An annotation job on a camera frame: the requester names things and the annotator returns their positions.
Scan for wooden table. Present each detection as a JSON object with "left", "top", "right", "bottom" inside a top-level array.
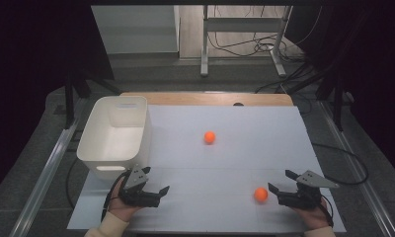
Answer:
[{"left": 119, "top": 91, "right": 294, "bottom": 107}]

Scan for right hand-held gripper black cable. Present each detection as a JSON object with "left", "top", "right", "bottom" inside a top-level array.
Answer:
[{"left": 319, "top": 195, "right": 336, "bottom": 229}]

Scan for tangle of black cables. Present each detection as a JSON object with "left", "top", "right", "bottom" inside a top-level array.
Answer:
[{"left": 206, "top": 4, "right": 323, "bottom": 63}]

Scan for hand-held gripper black cable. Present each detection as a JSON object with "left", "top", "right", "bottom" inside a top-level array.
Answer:
[
  {"left": 319, "top": 195, "right": 336, "bottom": 229},
  {"left": 100, "top": 171, "right": 131, "bottom": 222}
]

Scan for black metal stand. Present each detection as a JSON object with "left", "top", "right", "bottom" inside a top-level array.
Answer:
[
  {"left": 51, "top": 55, "right": 122, "bottom": 130},
  {"left": 285, "top": 62, "right": 355, "bottom": 132}
]

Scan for white cabinet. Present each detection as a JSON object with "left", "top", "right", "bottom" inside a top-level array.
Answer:
[{"left": 91, "top": 4, "right": 181, "bottom": 55}]

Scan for person's left hand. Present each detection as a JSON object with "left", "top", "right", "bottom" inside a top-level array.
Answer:
[{"left": 108, "top": 179, "right": 144, "bottom": 223}]

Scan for white plastic bin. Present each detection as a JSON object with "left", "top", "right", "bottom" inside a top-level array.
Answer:
[{"left": 76, "top": 95, "right": 153, "bottom": 182}]

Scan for long black floor cable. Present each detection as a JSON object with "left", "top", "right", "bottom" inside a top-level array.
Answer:
[{"left": 311, "top": 141, "right": 369, "bottom": 187}]

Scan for person's right hand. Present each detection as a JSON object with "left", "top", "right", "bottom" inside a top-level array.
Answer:
[{"left": 291, "top": 197, "right": 333, "bottom": 230}]

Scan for white metal stand frame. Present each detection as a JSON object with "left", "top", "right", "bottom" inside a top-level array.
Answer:
[{"left": 199, "top": 4, "right": 292, "bottom": 79}]

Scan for short black floor cable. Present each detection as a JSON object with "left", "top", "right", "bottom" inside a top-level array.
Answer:
[{"left": 64, "top": 157, "right": 80, "bottom": 210}]

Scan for left hand-held gripper black cable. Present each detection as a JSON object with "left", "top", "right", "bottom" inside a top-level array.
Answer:
[{"left": 100, "top": 171, "right": 131, "bottom": 222}]

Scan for orange ball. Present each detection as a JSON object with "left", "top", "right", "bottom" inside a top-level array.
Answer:
[
  {"left": 203, "top": 130, "right": 217, "bottom": 145},
  {"left": 253, "top": 187, "right": 270, "bottom": 203}
]

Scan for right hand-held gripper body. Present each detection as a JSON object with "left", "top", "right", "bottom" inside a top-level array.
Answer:
[{"left": 276, "top": 169, "right": 341, "bottom": 210}]

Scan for white paper sheet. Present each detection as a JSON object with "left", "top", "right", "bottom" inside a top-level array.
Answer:
[{"left": 66, "top": 104, "right": 347, "bottom": 234}]

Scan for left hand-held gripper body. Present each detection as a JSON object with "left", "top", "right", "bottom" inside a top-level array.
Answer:
[{"left": 118, "top": 165, "right": 162, "bottom": 208}]

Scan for aluminium rail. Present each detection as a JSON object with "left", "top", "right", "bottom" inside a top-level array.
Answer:
[
  {"left": 8, "top": 98, "right": 88, "bottom": 237},
  {"left": 318, "top": 100, "right": 395, "bottom": 237}
]

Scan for black cables by stand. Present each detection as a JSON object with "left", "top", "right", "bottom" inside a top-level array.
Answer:
[{"left": 254, "top": 60, "right": 318, "bottom": 115}]

